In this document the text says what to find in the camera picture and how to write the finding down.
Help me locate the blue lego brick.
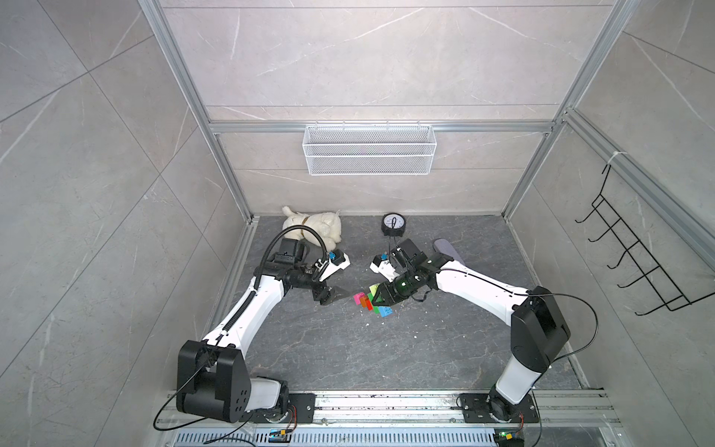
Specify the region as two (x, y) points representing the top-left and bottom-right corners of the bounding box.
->
(378, 307), (393, 318)

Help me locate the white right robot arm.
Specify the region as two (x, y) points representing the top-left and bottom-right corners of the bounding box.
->
(370, 240), (577, 423)

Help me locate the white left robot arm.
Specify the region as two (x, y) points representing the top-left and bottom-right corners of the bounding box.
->
(168, 225), (350, 423)

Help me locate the purple glasses case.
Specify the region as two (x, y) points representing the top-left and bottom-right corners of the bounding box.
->
(433, 238), (465, 264)

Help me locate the black round alarm clock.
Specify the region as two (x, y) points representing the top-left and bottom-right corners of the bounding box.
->
(381, 212), (406, 238)

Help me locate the white plush dog toy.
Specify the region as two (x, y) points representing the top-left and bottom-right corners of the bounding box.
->
(282, 206), (342, 251)

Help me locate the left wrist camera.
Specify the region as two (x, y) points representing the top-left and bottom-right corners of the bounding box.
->
(320, 249), (350, 281)

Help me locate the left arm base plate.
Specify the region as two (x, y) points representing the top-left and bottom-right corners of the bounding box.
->
(239, 392), (317, 426)

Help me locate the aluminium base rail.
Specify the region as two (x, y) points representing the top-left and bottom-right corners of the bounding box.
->
(156, 389), (632, 446)

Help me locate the white wire mesh basket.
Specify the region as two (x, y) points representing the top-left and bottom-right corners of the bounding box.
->
(302, 124), (438, 176)

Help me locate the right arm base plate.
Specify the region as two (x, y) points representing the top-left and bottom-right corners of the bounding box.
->
(456, 392), (540, 424)

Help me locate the black wire hook rack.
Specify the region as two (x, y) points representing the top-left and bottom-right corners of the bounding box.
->
(575, 164), (714, 317)

